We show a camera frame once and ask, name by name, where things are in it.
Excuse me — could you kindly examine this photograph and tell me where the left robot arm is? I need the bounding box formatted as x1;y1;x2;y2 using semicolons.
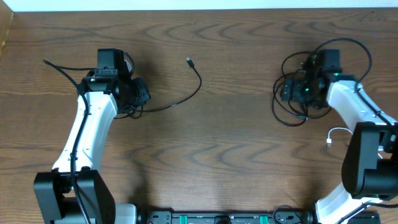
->
34;49;150;223

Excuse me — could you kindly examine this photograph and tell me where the white usb cable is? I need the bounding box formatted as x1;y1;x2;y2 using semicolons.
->
325;126;354;149

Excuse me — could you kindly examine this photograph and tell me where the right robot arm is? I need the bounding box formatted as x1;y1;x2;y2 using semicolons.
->
280;49;397;223

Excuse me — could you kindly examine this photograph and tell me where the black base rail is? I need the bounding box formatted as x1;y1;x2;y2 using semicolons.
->
137;210;301;224

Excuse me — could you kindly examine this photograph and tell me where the black usb cable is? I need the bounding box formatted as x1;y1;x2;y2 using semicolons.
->
271;51;332;128
113;57;203;120

